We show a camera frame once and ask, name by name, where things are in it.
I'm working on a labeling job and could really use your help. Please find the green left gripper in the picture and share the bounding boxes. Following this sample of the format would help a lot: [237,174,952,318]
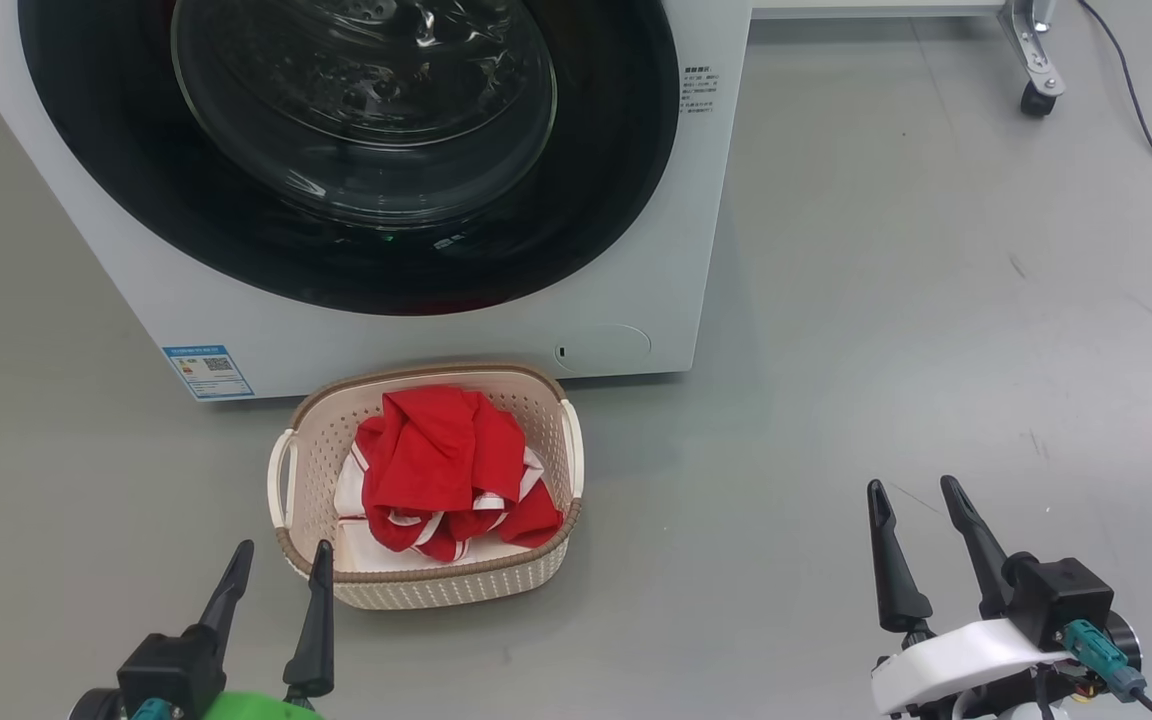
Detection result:
[70,540,337,720]

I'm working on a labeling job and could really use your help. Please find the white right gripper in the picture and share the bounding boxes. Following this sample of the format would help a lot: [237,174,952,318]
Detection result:
[866,475,1144,717]

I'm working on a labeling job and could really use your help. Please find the cream perforated laundry basket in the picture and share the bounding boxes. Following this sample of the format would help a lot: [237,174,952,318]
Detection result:
[267,362,586,612]

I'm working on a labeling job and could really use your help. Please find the black floor cable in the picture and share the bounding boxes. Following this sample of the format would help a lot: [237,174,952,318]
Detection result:
[1078,0,1152,224]

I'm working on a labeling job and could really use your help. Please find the metal cart leg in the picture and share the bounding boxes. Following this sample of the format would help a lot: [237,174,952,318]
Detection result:
[998,0,1068,96]

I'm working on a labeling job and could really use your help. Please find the red and white garment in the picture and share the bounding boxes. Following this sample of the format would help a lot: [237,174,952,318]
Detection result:
[334,385,566,564]

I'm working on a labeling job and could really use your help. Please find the washing machine glass door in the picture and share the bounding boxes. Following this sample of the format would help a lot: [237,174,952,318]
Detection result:
[18,0,683,318]

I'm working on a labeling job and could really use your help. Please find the grey oval filter access cover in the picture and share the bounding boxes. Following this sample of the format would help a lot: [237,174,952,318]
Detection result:
[553,322,653,376]

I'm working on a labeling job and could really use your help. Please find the small text sticker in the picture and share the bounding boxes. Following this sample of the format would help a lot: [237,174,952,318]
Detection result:
[681,66,723,120]

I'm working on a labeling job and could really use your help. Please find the teal right camera connector cable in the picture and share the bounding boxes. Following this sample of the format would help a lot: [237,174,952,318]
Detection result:
[1063,619,1152,720]

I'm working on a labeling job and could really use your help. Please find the blue energy label sticker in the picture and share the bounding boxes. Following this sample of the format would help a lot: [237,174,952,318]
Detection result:
[162,345,255,402]

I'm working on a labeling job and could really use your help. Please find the white front-load washing machine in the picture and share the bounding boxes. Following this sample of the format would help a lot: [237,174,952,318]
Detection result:
[0,0,755,404]

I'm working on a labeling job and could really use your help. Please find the white cabinet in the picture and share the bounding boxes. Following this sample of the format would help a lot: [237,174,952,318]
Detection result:
[751,0,1009,21]

